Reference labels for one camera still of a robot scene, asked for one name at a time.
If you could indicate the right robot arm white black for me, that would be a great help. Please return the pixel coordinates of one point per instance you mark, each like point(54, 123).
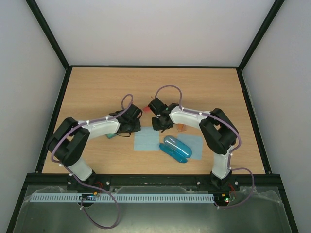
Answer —
point(218, 131)

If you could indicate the blue transparent glasses case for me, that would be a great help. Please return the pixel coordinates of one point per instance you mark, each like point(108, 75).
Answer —
point(176, 149)

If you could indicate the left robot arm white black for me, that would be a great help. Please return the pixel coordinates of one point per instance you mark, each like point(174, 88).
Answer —
point(69, 140)

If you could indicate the light blue slotted cable duct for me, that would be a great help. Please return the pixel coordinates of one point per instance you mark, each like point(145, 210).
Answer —
point(121, 198)

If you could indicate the red sunglasses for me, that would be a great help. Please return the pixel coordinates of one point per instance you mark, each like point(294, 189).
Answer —
point(146, 109)

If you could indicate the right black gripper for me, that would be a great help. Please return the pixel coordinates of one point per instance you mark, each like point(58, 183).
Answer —
point(154, 106)

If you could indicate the green glasses case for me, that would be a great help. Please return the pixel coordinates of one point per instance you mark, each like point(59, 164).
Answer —
point(110, 135)

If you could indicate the light blue cleaning cloth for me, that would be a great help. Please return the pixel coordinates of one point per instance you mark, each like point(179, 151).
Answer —
point(146, 140)

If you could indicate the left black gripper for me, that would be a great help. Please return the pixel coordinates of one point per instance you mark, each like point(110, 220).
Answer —
point(137, 126)

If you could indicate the black metal frame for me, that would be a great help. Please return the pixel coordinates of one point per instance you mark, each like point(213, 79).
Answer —
point(261, 180)

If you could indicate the orange sunglasses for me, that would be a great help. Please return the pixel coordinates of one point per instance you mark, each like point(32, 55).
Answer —
point(181, 127)

